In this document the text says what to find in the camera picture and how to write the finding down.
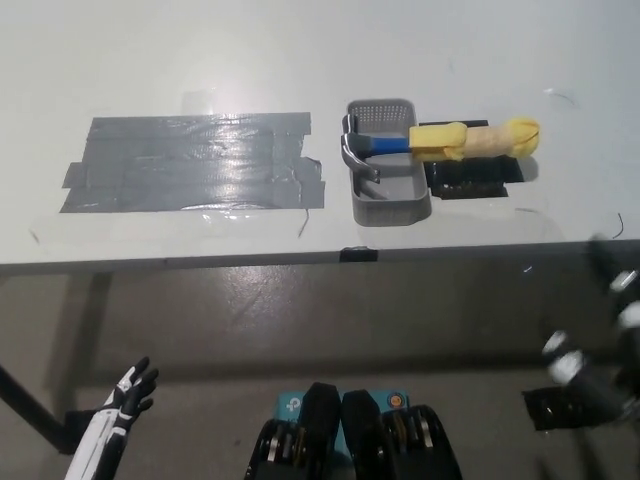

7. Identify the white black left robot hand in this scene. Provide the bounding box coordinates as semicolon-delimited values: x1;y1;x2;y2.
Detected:
64;356;159;480

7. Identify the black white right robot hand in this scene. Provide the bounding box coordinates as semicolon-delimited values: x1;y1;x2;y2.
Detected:
542;239;640;429

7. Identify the blue hammer with yellow foam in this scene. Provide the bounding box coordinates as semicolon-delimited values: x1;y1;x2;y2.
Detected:
339;113;542;182

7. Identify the black tape patch on desk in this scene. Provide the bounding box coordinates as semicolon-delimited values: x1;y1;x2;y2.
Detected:
417;118;525;200

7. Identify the gray perforated plastic container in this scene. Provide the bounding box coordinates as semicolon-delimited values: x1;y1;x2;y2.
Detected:
345;98;434;226

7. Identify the black table leg brace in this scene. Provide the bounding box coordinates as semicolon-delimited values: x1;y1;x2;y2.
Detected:
0;363;74;454

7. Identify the small black tape piece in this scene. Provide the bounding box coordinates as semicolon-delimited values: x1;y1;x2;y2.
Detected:
339;246;379;264

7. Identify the gray duct tape patch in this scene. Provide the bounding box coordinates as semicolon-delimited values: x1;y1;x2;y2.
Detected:
58;112;327;215

